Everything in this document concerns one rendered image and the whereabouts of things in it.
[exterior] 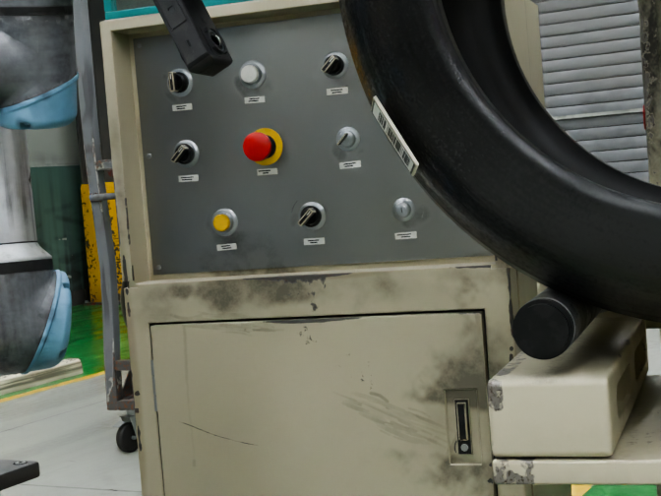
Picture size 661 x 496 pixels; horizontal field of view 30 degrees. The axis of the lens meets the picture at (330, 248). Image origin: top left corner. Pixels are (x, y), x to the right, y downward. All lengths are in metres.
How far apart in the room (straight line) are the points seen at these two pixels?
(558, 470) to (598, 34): 9.76
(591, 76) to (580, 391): 9.74
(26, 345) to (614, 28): 9.40
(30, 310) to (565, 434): 0.74
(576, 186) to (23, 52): 0.52
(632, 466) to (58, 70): 0.61
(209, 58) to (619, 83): 9.56
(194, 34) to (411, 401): 0.71
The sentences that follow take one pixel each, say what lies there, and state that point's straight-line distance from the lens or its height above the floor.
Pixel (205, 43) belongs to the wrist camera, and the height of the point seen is 1.14.
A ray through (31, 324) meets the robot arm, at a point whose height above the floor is 0.88.
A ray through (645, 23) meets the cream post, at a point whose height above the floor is 1.15.
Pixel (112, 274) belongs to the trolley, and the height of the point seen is 0.73.
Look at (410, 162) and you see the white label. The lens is 0.91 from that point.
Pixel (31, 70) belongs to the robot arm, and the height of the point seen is 1.14.
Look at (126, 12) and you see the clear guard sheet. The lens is 1.77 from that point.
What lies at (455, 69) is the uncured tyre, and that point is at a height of 1.09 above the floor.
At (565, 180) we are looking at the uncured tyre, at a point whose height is 1.01.
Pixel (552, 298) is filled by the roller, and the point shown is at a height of 0.92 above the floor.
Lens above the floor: 1.02
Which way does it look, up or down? 3 degrees down
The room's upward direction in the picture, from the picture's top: 5 degrees counter-clockwise
